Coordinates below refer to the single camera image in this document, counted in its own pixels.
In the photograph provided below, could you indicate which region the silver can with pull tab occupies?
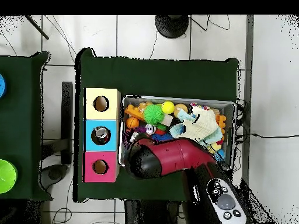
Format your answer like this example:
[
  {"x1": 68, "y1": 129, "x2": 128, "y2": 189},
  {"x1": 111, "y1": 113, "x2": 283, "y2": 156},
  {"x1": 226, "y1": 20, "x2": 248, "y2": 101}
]
[{"x1": 93, "y1": 128, "x2": 112, "y2": 144}]

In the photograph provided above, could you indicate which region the small orange plastic toy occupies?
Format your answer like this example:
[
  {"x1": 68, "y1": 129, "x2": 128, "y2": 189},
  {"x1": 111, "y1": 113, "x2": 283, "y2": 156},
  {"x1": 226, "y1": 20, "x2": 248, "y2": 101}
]
[{"x1": 217, "y1": 114, "x2": 227, "y2": 134}]

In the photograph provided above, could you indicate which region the wooden box with three holes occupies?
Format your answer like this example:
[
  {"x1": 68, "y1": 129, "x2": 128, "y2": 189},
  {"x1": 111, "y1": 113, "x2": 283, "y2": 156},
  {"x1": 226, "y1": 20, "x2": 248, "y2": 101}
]
[{"x1": 83, "y1": 87, "x2": 121, "y2": 183}]

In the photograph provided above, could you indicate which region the shallow clear mesh bin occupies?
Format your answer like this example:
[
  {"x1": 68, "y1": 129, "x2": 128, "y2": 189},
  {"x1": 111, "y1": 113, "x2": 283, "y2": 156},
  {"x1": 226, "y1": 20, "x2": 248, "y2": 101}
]
[{"x1": 119, "y1": 95, "x2": 236, "y2": 173}]

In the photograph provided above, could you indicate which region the small white black ball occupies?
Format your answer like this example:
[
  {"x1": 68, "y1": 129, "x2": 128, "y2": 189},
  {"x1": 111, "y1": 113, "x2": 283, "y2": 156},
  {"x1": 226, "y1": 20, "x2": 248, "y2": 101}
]
[{"x1": 144, "y1": 123, "x2": 157, "y2": 136}]

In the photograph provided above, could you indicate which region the green spiky rubber ball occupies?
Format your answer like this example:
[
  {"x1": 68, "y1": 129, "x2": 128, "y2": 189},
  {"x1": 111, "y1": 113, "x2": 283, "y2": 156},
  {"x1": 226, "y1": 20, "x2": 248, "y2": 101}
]
[{"x1": 142, "y1": 103, "x2": 165, "y2": 124}]

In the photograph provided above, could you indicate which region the small wooden block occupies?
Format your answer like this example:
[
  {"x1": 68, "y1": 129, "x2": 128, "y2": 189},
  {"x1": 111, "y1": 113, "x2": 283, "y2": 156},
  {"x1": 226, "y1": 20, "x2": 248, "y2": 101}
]
[{"x1": 159, "y1": 114, "x2": 175, "y2": 128}]

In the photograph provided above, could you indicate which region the orange toy building block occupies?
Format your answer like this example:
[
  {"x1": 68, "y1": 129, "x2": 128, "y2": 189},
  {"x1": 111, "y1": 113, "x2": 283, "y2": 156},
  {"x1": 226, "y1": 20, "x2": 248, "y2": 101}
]
[{"x1": 124, "y1": 104, "x2": 145, "y2": 121}]

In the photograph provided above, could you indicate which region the tan orange ball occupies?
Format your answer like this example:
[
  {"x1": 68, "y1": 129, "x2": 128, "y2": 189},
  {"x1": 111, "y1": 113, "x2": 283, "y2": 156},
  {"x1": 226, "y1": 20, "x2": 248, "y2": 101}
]
[{"x1": 175, "y1": 103, "x2": 189, "y2": 115}]

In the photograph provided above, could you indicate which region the dark green table cloth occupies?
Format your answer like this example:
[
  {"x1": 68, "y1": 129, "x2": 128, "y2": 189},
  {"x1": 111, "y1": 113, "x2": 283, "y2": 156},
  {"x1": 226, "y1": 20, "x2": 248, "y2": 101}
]
[{"x1": 74, "y1": 46, "x2": 241, "y2": 206}]

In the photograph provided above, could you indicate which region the mint green cloth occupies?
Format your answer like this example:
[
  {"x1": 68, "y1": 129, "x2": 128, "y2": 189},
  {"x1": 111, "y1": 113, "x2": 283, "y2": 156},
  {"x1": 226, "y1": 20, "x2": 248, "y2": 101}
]
[{"x1": 170, "y1": 109, "x2": 224, "y2": 148}]

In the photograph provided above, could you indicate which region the small blue yellow ball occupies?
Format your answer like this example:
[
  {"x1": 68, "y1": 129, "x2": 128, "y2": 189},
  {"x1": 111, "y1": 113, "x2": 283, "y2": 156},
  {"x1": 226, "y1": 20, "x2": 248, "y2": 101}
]
[{"x1": 210, "y1": 142, "x2": 227, "y2": 160}]

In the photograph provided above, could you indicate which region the black panel stand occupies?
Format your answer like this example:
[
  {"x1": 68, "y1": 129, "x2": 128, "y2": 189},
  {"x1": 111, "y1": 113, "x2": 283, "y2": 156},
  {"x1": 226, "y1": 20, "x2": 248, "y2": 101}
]
[{"x1": 61, "y1": 81, "x2": 74, "y2": 164}]

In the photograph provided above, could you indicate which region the black round stand base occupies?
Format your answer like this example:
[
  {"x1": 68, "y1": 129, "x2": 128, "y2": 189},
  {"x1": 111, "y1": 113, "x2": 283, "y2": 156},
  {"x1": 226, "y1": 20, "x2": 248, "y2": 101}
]
[{"x1": 155, "y1": 15, "x2": 190, "y2": 39}]

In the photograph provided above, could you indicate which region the grey round stand foot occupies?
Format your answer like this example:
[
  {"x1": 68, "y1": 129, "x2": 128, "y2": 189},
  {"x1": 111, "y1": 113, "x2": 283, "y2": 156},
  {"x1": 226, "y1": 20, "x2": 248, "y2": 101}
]
[{"x1": 39, "y1": 164, "x2": 68, "y2": 187}]

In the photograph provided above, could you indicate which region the green cloth side table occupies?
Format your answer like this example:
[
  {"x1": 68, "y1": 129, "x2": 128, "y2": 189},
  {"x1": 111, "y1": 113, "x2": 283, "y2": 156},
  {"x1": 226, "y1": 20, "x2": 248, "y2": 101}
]
[{"x1": 0, "y1": 51, "x2": 51, "y2": 201}]

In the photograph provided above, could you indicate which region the black pole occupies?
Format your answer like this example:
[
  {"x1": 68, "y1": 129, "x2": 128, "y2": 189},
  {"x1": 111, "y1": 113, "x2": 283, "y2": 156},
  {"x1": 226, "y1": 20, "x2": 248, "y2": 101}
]
[{"x1": 24, "y1": 15, "x2": 50, "y2": 40}]

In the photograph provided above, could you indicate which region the green round bowl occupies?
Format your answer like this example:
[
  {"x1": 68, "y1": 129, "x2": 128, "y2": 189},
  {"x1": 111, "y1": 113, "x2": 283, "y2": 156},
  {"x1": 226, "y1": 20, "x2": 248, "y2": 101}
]
[{"x1": 0, "y1": 159, "x2": 19, "y2": 194}]

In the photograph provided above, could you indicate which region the blue round object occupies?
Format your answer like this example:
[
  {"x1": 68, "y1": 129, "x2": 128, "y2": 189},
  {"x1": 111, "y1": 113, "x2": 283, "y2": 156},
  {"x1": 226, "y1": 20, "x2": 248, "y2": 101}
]
[{"x1": 0, "y1": 73, "x2": 6, "y2": 99}]

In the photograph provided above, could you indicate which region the black cable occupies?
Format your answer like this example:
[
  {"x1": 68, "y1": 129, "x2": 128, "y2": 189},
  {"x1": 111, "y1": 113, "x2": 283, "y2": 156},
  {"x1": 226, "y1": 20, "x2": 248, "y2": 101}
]
[{"x1": 235, "y1": 132, "x2": 299, "y2": 141}]

